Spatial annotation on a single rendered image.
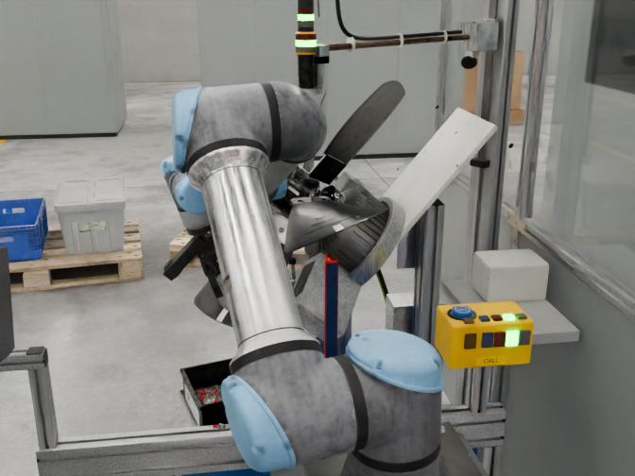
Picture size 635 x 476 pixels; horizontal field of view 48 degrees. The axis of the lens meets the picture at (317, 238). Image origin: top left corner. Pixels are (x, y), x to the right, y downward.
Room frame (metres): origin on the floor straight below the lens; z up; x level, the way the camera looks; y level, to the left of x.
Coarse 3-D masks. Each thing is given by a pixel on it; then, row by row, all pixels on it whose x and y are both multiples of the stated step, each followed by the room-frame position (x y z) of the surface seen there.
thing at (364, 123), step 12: (384, 84) 1.55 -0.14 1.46; (396, 84) 1.64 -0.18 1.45; (372, 96) 1.57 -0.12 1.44; (384, 96) 1.63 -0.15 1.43; (396, 96) 1.69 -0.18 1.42; (360, 108) 1.57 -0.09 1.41; (372, 108) 1.63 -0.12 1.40; (384, 108) 1.68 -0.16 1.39; (348, 120) 1.58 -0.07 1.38; (360, 120) 1.62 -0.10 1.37; (372, 120) 1.67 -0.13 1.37; (384, 120) 1.71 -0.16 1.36; (348, 132) 1.62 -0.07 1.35; (360, 132) 1.66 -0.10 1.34; (372, 132) 1.70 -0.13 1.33; (336, 144) 1.62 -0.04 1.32; (348, 144) 1.66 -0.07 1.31; (360, 144) 1.69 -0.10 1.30; (336, 156) 1.65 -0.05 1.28; (348, 156) 1.68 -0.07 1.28
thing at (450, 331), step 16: (464, 304) 1.28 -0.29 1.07; (480, 304) 1.28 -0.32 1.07; (496, 304) 1.28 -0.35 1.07; (512, 304) 1.28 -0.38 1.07; (448, 320) 1.22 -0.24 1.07; (512, 320) 1.21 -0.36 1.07; (528, 320) 1.21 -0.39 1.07; (448, 336) 1.20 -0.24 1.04; (464, 336) 1.19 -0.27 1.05; (480, 336) 1.19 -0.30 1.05; (448, 352) 1.20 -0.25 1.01; (464, 352) 1.19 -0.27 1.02; (480, 352) 1.19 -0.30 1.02; (496, 352) 1.20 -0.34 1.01; (512, 352) 1.20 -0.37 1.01; (528, 352) 1.21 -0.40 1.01
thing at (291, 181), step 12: (300, 168) 1.64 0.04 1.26; (288, 180) 1.60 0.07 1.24; (300, 180) 1.61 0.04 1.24; (312, 180) 1.63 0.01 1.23; (288, 192) 1.59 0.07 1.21; (300, 192) 1.60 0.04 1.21; (312, 192) 1.61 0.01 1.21; (324, 192) 1.66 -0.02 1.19; (336, 192) 1.64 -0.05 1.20; (276, 204) 1.60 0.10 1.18; (288, 204) 1.59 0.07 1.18; (288, 216) 1.61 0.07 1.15
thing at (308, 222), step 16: (304, 208) 1.48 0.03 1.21; (320, 208) 1.46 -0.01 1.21; (336, 208) 1.46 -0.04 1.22; (352, 208) 1.44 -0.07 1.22; (368, 208) 1.42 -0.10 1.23; (384, 208) 1.38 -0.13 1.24; (288, 224) 1.42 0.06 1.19; (304, 224) 1.39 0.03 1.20; (320, 224) 1.37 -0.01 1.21; (336, 224) 1.35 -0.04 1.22; (352, 224) 1.32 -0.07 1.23; (288, 240) 1.35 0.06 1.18; (304, 240) 1.32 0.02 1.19
